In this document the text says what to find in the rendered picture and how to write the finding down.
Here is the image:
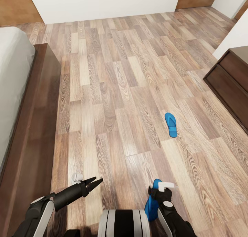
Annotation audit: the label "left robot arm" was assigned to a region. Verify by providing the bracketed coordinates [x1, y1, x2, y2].
[12, 173, 104, 237]

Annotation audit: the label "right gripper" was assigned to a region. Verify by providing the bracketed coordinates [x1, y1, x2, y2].
[148, 186, 172, 201]

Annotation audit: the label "sandal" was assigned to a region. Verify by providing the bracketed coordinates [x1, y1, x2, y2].
[144, 179, 161, 222]
[165, 113, 177, 138]

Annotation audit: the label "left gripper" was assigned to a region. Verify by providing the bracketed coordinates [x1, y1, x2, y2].
[64, 176, 104, 205]

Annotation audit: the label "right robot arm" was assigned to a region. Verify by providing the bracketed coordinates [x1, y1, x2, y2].
[148, 181, 197, 237]

